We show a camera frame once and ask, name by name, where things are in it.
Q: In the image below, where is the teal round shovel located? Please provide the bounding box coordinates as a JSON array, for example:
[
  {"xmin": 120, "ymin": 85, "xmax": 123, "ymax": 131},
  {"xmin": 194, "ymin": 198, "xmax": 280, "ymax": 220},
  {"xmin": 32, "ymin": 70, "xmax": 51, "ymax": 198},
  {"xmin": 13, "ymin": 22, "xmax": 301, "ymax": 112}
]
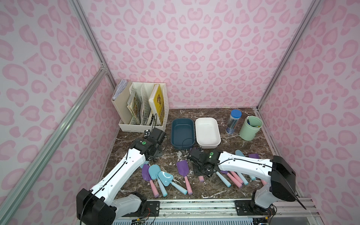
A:
[
  {"xmin": 149, "ymin": 165, "xmax": 168, "ymax": 197},
  {"xmin": 216, "ymin": 171, "xmax": 231, "ymax": 188}
]

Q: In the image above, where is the white storage box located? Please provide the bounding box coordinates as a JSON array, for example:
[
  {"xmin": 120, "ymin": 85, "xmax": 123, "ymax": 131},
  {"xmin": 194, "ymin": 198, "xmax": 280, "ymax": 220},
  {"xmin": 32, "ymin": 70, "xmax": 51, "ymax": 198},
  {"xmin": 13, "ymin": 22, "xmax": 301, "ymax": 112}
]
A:
[{"xmin": 195, "ymin": 117, "xmax": 221, "ymax": 149}]

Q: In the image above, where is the dark teal storage box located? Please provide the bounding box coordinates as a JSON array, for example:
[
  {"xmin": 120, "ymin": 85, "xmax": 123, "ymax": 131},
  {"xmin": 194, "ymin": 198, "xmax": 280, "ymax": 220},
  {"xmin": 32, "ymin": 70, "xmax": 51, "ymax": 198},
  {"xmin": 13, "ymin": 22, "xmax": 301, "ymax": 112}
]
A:
[{"xmin": 171, "ymin": 118, "xmax": 196, "ymax": 150}]

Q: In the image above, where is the teal heart shovel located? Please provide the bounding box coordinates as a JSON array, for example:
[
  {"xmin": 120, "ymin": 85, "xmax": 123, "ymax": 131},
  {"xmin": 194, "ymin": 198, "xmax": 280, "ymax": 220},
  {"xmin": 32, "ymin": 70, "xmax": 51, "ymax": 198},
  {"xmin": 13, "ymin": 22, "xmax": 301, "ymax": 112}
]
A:
[{"xmin": 158, "ymin": 171, "xmax": 188, "ymax": 195}]

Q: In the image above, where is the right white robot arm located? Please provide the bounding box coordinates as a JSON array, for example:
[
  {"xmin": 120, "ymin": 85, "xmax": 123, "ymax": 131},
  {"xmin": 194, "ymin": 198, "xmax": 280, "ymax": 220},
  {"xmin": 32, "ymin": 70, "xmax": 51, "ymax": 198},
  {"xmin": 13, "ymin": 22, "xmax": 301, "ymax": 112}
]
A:
[{"xmin": 187, "ymin": 148, "xmax": 306, "ymax": 212}]

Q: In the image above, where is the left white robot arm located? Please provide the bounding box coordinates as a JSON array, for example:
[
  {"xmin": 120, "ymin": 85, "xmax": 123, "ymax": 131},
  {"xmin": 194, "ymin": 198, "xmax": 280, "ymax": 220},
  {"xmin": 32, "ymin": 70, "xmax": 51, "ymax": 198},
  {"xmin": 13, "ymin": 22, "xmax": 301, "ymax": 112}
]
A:
[{"xmin": 76, "ymin": 128, "xmax": 167, "ymax": 225}]

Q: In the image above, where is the teal shovel far left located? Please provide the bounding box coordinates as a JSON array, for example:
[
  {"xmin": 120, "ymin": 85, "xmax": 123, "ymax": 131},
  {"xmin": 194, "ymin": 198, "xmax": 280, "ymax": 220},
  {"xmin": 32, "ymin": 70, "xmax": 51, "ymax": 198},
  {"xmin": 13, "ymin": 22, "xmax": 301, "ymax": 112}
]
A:
[{"xmin": 140, "ymin": 161, "xmax": 149, "ymax": 169}]

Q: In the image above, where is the purple square shovel centre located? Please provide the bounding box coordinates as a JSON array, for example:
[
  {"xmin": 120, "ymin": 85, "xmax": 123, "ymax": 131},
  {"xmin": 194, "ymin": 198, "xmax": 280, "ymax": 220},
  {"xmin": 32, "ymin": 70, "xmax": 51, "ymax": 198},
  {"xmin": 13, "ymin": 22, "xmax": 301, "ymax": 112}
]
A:
[{"xmin": 176, "ymin": 160, "xmax": 193, "ymax": 195}]

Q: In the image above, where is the purple pointed shovel upper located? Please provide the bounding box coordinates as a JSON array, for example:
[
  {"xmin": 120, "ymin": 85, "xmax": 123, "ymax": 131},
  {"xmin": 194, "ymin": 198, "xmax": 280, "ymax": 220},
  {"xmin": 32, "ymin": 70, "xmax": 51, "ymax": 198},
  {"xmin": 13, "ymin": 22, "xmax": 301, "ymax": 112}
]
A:
[{"xmin": 230, "ymin": 171, "xmax": 244, "ymax": 184}]

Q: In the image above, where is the teal pointed shovel far right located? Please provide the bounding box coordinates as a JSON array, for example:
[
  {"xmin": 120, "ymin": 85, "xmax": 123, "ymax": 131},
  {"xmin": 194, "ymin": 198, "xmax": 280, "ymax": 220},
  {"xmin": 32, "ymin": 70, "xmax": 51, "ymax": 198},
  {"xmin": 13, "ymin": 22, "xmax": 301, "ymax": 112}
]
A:
[{"xmin": 235, "ymin": 150, "xmax": 256, "ymax": 181}]

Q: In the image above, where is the illustrated picture book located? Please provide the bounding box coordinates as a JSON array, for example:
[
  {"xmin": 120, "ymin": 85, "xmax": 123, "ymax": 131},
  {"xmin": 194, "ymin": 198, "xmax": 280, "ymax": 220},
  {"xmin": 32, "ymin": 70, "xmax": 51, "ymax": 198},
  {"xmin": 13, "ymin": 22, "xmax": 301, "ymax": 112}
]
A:
[{"xmin": 127, "ymin": 90, "xmax": 141, "ymax": 125}]

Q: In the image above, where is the white file organizer rack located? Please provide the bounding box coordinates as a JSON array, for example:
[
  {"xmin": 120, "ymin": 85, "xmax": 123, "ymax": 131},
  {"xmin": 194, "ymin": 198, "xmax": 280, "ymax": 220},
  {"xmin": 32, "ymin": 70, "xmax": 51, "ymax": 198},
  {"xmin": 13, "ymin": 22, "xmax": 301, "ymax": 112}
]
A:
[{"xmin": 119, "ymin": 82, "xmax": 169, "ymax": 133}]

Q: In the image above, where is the yellow book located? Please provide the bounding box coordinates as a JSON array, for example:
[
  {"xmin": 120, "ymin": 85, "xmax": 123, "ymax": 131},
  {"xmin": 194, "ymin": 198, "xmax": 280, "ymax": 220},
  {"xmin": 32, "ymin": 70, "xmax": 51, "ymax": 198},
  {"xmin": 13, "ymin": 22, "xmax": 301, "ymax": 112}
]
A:
[{"xmin": 148, "ymin": 84, "xmax": 165, "ymax": 126}]

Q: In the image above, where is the purple shovel far right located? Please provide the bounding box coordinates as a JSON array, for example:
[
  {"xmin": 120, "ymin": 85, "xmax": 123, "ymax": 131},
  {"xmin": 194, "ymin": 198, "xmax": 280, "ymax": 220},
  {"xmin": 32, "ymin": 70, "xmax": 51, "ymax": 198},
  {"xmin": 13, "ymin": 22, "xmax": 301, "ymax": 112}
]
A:
[{"xmin": 248, "ymin": 153, "xmax": 267, "ymax": 186}]

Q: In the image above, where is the beige folder with papers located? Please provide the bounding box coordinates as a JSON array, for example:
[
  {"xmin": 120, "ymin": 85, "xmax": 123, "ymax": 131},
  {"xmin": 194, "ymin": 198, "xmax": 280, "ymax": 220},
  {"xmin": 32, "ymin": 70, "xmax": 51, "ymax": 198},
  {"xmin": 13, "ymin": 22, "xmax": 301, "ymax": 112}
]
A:
[{"xmin": 111, "ymin": 79, "xmax": 132, "ymax": 124}]

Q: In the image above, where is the blue lid pen tube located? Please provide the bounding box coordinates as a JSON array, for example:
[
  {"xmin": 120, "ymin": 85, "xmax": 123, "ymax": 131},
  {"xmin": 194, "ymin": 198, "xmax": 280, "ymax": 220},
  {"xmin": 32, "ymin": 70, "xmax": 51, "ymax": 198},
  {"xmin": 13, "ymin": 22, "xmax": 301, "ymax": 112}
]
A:
[{"xmin": 226, "ymin": 109, "xmax": 242, "ymax": 134}]

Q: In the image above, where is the green cup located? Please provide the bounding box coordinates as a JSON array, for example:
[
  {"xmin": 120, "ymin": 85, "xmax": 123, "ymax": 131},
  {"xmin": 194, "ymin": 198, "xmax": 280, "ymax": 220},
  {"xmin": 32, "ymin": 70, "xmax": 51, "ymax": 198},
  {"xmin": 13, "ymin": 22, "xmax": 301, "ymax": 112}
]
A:
[{"xmin": 239, "ymin": 116, "xmax": 263, "ymax": 141}]

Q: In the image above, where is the purple shovel pink handle left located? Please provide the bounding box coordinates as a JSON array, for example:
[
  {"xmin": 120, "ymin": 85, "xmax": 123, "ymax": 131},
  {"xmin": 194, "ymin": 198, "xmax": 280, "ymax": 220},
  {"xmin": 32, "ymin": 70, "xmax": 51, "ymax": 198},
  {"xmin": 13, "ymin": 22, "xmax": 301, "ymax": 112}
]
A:
[{"xmin": 142, "ymin": 165, "xmax": 159, "ymax": 198}]

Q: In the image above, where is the aluminium front rail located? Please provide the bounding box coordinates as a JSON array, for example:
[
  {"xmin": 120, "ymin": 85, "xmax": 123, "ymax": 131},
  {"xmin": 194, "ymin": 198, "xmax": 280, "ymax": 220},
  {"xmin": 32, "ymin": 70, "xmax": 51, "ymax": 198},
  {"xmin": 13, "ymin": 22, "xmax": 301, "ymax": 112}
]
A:
[{"xmin": 75, "ymin": 196, "xmax": 321, "ymax": 225}]

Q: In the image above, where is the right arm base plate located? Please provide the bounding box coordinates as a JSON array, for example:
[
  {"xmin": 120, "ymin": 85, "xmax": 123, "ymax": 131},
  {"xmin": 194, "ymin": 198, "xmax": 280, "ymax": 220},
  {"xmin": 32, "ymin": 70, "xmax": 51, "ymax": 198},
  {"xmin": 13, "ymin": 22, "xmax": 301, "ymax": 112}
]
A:
[{"xmin": 234, "ymin": 200, "xmax": 276, "ymax": 217}]

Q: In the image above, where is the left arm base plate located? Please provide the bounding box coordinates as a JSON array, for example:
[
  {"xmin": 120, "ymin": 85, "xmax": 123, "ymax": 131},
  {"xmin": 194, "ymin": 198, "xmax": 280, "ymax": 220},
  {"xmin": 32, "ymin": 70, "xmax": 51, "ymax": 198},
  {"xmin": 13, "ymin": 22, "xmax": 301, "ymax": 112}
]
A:
[{"xmin": 123, "ymin": 201, "xmax": 160, "ymax": 218}]

